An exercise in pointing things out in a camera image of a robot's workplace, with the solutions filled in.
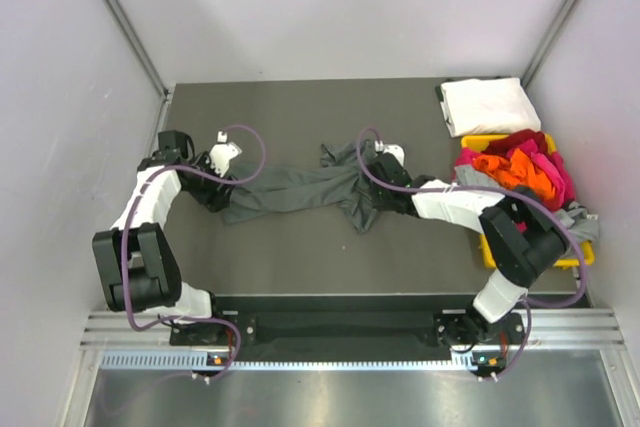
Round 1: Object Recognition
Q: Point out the pink t shirt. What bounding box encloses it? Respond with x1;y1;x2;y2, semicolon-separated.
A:
454;148;569;213

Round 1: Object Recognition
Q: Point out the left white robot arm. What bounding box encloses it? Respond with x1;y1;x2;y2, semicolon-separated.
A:
92;130;241;344

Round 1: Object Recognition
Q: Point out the dark grey t shirt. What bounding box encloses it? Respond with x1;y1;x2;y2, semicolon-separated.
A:
221;143;379;234

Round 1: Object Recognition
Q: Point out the folded white t shirt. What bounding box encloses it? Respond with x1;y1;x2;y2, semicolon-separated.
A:
436;77;541;138

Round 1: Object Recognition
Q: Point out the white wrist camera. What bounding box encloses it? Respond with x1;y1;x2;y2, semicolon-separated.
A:
374;140;405;166
209;131;242;177

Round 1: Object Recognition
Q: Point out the slotted grey cable duct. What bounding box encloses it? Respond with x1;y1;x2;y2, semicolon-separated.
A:
100;350;502;373

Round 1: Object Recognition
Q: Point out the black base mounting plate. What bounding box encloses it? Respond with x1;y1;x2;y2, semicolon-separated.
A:
169;294;525;361

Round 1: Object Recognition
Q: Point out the aluminium corner post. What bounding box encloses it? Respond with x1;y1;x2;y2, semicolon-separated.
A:
72;0;174;103
521;0;582;90

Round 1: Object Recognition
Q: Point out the yellow plastic basket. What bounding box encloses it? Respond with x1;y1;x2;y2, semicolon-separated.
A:
459;132;597;271

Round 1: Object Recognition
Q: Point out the dark red t shirt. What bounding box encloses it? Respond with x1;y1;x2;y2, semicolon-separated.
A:
483;129;548;158

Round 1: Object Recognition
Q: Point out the left aluminium corner post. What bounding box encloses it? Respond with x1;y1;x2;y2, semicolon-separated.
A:
72;0;174;103

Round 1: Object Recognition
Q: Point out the orange t shirt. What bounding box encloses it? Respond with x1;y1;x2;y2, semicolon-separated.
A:
472;148;563;202

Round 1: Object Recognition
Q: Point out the right aluminium corner post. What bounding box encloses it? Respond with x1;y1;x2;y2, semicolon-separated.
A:
521;0;582;90

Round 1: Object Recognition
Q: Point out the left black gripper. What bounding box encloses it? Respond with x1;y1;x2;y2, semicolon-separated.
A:
183;152;237;213

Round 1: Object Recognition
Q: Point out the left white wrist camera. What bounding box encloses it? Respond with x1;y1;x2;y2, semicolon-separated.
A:
209;131;242;177

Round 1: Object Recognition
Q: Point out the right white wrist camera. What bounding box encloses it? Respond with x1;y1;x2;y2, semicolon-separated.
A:
374;140;405;166

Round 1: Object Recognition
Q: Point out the light grey t shirt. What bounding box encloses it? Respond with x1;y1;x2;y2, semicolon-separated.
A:
454;164;600;243

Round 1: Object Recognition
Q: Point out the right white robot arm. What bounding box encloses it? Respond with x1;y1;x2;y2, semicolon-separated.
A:
363;152;570;347

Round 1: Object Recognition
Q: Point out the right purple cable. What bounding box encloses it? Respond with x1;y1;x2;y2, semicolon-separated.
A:
355;126;589;381

